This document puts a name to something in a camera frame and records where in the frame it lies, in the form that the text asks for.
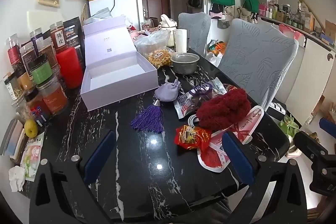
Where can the yellow lemon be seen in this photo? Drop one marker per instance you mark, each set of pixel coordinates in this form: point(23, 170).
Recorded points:
point(31, 128)

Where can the red snack packet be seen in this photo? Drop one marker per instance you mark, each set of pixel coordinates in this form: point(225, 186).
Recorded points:
point(192, 137)

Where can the orange label jar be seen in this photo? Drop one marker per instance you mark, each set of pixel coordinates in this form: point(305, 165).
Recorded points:
point(53, 95)

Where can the dark red fluffy scrunchie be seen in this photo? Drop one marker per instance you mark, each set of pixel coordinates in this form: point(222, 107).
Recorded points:
point(224, 110)

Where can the white paper roll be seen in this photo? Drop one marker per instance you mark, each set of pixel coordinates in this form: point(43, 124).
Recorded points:
point(180, 40)

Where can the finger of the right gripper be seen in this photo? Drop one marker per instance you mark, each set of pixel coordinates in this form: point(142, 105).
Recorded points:
point(328, 126)

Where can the silver purple snack bag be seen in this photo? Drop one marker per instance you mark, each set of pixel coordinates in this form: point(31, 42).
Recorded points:
point(189, 102)

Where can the lavender sachet with purple tassel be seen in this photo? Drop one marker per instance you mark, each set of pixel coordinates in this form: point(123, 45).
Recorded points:
point(151, 118)

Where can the far grey chair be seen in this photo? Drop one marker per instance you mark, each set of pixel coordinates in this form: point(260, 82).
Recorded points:
point(197, 26)

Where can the white teapot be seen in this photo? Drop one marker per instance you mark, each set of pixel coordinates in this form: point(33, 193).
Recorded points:
point(168, 25)

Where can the black food pouch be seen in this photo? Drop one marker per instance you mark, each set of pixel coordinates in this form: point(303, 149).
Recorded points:
point(75, 38)

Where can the pink with-love pouch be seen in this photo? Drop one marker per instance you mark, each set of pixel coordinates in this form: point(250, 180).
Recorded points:
point(214, 158)

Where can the red cylinder container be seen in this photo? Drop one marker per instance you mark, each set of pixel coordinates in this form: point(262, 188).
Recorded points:
point(70, 67)

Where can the bag of waffle cookies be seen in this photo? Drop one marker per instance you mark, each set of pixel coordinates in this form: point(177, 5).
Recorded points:
point(160, 58)

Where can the red label spice jar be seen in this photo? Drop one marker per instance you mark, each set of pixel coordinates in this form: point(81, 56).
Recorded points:
point(13, 52)

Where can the near grey chair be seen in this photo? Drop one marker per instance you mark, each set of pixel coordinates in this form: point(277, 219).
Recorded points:
point(257, 58)

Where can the lavender open gift box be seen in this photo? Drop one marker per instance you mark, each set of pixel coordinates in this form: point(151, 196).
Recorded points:
point(114, 69)

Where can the clear plastic bag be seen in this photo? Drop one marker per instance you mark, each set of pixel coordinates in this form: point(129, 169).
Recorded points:
point(157, 40)

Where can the white refrigerator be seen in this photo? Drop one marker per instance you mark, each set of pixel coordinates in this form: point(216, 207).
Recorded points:
point(131, 9)

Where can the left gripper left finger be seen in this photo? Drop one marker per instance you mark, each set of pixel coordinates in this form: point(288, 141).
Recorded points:
point(97, 160)

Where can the green label jar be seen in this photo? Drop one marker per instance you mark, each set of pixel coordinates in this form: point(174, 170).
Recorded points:
point(40, 69)

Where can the brown label jar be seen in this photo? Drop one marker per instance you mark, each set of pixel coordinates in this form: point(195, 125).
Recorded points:
point(45, 46)

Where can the jar with Chinese label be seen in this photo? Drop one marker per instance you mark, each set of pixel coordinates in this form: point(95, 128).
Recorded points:
point(58, 36)

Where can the metal bowl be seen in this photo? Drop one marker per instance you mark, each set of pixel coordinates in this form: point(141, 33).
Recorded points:
point(185, 63)

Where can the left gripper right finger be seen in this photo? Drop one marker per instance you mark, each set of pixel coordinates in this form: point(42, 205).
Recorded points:
point(237, 157)

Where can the grey chair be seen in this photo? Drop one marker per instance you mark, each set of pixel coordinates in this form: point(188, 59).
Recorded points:
point(197, 26)
point(257, 58)

